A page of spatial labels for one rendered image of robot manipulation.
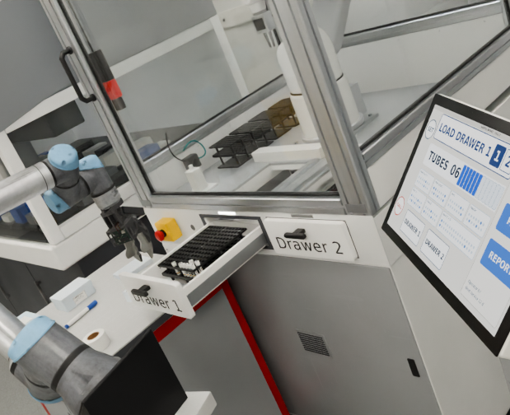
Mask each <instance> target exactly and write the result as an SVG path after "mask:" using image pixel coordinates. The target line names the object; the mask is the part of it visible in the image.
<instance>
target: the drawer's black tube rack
mask: <svg viewBox="0 0 510 415"><path fill-rule="evenodd" d="M246 230H247V229H246V228H244V227H231V226H208V227H207V228H205V229H204V230H203V231H201V232H200V233H199V234H197V235H196V236H195V237H194V238H193V239H191V240H190V241H188V242H187V243H186V244H184V245H183V246H181V247H180V248H179V249H178V250H177V251H176V252H174V253H173V254H171V255H170V256H169V257H167V258H166V259H164V260H163V261H162V262H164V263H165V262H167V263H172V262H173V261H175V262H176V263H180V262H182V263H189V260H191V259H192V260H193V261H194V266H195V267H198V268H200V267H202V269H203V270H205V269H206V268H207V267H208V266H209V265H211V264H212V263H213V262H214V261H216V260H217V259H218V258H220V257H221V256H222V255H223V254H225V253H226V252H227V251H228V250H229V249H230V248H231V247H233V246H234V245H235V244H237V243H238V242H239V241H240V240H242V239H243V238H244V237H245V236H246V235H242V233H243V232H245V231H246ZM196 260H198V261H199V262H200V265H199V266H196V264H195V261H196ZM161 274H162V276H164V277H171V279H172V281H174V280H175V278H178V279H182V280H186V282H187V283H188V282H189V281H191V280H192V279H194V277H187V276H184V274H183V273H182V271H181V270H180V275H177V273H176V271H175V270H174V269H170V268H167V269H166V270H165V271H164V272H163V273H161Z"/></svg>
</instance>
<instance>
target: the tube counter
mask: <svg viewBox="0 0 510 415"><path fill-rule="evenodd" d="M446 180H448V181H449V182H451V183H452V184H454V185H455V186H456V187H458V188H459V189H461V190H462V191H464V192H465V193H467V194H469V195H470V196H471V197H472V198H474V199H475V200H477V201H478V202H480V203H482V204H483V205H485V206H486V207H487V208H489V209H490V210H491V211H493V212H495V210H496V208H497V206H498V204H499V201H500V199H501V197H502V196H503V192H504V190H505V189H506V186H504V185H502V184H500V183H499V182H498V181H496V180H493V179H492V178H490V177H488V176H487V175H485V174H483V173H482V172H480V171H478V170H477V169H475V168H474V167H472V166H469V165H468V164H466V163H465V162H464V161H461V160H459V159H458V158H456V157H455V160H454V161H453V163H452V167H451V169H450V171H449V173H448V176H447V178H446Z"/></svg>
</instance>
